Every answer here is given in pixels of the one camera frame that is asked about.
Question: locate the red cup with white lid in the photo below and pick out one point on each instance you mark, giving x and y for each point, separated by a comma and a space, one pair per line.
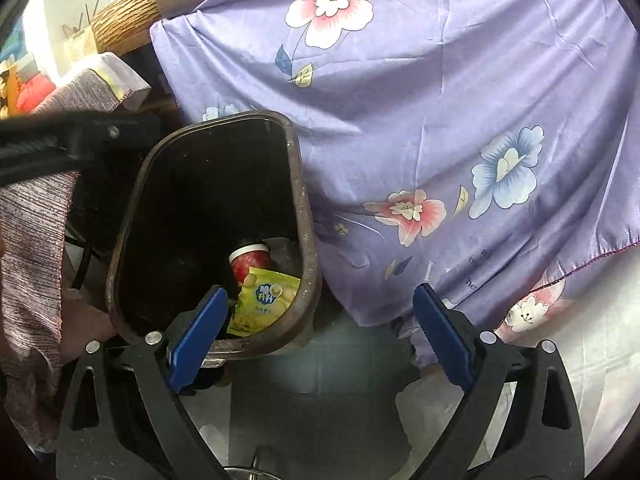
252, 262

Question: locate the white floral sheet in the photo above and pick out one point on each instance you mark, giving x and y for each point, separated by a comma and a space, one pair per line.
590, 350

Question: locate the brown woven basket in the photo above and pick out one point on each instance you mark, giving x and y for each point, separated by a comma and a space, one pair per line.
125, 20

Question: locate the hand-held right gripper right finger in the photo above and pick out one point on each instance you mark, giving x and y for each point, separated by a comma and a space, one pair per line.
442, 340

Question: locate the purple floral cloth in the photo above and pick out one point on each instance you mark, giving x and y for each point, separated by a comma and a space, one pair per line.
425, 110

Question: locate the yellow snack packet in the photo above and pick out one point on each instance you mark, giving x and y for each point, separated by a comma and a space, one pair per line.
265, 302

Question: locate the beige perforated utensil holder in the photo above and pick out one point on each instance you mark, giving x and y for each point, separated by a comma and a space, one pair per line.
80, 47

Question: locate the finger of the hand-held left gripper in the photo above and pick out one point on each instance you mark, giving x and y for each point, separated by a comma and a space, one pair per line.
90, 135

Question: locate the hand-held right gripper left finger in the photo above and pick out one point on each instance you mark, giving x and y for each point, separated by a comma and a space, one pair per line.
197, 347

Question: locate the dark brown trash bin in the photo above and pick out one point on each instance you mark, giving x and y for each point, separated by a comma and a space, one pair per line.
200, 200

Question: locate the striped purple-grey tablecloth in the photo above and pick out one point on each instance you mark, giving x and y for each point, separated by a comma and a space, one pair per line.
30, 220

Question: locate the red-orange object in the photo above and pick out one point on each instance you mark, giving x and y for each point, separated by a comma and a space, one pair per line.
32, 95

